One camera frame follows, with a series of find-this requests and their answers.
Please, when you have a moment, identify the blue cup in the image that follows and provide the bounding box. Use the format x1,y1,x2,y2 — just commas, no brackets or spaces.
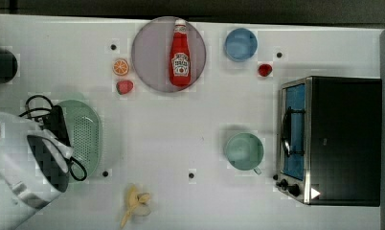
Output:
224,28,258,62

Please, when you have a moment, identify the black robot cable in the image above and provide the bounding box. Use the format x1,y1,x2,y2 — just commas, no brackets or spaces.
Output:
18,94,89,182

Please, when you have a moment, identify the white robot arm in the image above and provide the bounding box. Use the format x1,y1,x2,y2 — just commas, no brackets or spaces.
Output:
0,112,73,230

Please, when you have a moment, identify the black cylinder cup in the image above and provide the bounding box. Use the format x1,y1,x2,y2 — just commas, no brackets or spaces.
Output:
0,48,18,83

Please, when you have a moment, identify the strawberry toy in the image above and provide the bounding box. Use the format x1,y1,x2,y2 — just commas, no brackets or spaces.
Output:
116,80,134,95

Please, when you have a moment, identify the small red toy fruit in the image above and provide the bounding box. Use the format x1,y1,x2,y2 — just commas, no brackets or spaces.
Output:
258,63,273,77

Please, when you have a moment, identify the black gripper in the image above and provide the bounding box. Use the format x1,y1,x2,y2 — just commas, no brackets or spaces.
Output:
43,105,71,147

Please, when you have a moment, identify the black toaster oven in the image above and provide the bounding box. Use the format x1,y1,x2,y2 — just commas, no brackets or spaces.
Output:
273,76,382,207

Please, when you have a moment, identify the green mug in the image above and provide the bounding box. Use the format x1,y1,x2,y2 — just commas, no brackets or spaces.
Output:
224,132,264,175

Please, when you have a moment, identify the grey round plate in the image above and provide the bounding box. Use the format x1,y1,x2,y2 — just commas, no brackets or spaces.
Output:
131,16,206,93

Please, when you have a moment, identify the orange slice toy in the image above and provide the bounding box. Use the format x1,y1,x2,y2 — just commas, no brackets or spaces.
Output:
113,58,129,76

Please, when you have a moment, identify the red ketchup bottle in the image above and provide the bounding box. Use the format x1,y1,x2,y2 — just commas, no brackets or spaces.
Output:
169,19,192,87

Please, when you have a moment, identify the peeled banana toy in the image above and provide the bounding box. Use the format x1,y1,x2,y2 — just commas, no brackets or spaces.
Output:
121,184,151,228

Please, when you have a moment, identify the green oval strainer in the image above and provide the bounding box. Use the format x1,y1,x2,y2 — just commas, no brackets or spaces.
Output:
58,100,102,178

